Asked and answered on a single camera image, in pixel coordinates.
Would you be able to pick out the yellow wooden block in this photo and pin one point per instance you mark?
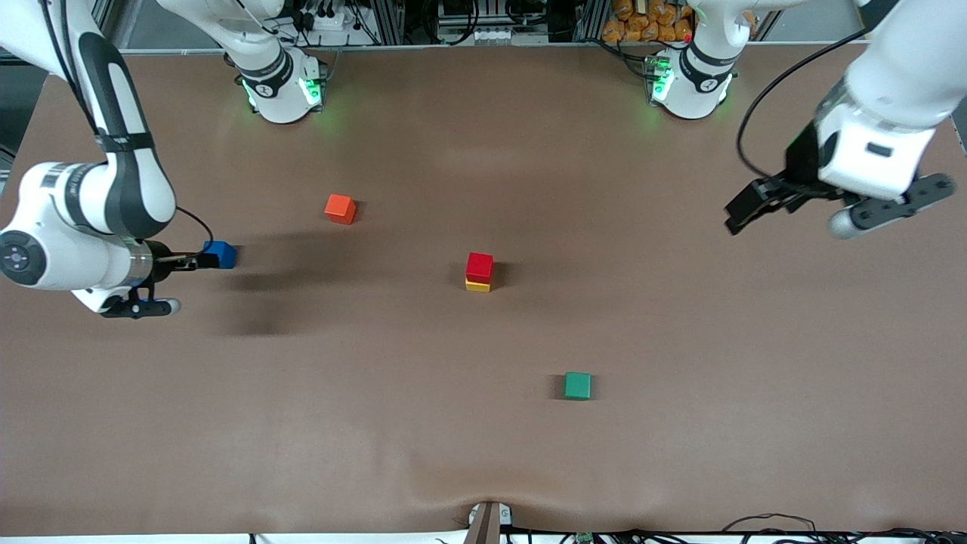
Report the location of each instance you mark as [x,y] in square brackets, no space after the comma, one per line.
[477,287]

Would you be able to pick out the small white device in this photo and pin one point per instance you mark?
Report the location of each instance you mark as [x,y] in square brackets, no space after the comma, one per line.
[491,35]

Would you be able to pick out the green wooden block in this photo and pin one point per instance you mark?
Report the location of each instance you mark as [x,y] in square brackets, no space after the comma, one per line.
[578,386]

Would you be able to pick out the red wooden block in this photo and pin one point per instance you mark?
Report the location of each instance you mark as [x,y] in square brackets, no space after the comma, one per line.
[480,267]

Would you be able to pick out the bag of orange snacks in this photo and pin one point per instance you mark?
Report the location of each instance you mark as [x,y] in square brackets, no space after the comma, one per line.
[642,26]

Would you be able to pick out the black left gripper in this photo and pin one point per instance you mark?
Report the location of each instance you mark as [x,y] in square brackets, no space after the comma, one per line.
[798,168]

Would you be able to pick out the blue wooden block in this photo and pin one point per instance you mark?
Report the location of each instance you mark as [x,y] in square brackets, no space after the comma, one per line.
[223,249]

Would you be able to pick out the metal table edge clamp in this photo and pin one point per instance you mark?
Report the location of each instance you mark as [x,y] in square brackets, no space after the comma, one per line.
[487,525]

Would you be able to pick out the orange wooden block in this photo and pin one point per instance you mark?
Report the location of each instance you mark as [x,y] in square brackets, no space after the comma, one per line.
[340,209]

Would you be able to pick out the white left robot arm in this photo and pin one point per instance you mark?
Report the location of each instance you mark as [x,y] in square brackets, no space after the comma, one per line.
[891,83]

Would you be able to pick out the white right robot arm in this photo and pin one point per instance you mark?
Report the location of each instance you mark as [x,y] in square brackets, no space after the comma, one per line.
[128,189]

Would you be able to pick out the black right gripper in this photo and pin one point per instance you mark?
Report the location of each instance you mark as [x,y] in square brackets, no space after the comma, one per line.
[160,261]

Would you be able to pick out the white power strip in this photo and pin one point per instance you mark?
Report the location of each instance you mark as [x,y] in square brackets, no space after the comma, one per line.
[325,21]

